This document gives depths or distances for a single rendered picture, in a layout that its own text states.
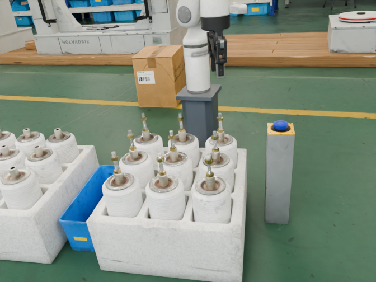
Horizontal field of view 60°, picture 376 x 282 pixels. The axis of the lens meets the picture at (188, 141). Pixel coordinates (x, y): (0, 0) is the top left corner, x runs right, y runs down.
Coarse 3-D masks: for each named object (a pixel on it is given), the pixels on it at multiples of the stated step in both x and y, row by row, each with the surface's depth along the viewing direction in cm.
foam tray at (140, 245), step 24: (192, 168) 100; (240, 168) 98; (144, 192) 91; (240, 192) 88; (96, 216) 84; (144, 216) 83; (192, 216) 84; (240, 216) 80; (96, 240) 85; (120, 240) 84; (144, 240) 82; (168, 240) 80; (192, 240) 79; (216, 240) 77; (240, 240) 76; (120, 264) 88; (144, 264) 86; (168, 264) 85; (192, 264) 83; (216, 264) 81; (240, 264) 80
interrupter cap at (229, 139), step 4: (224, 136) 101; (228, 136) 101; (212, 140) 99; (224, 140) 99; (228, 140) 98; (232, 140) 98; (212, 144) 97; (220, 144) 97; (224, 144) 96; (228, 144) 97
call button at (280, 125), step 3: (279, 120) 90; (282, 120) 90; (273, 123) 90; (276, 123) 89; (279, 123) 89; (282, 123) 89; (285, 123) 88; (276, 126) 88; (279, 126) 87; (282, 126) 87; (285, 126) 87; (276, 129) 89; (279, 129) 88; (282, 129) 88
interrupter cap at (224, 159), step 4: (204, 156) 91; (220, 156) 91; (224, 156) 91; (228, 156) 90; (204, 160) 90; (220, 160) 90; (224, 160) 89; (228, 160) 88; (204, 164) 88; (212, 164) 87; (216, 164) 87; (220, 164) 87; (224, 164) 87
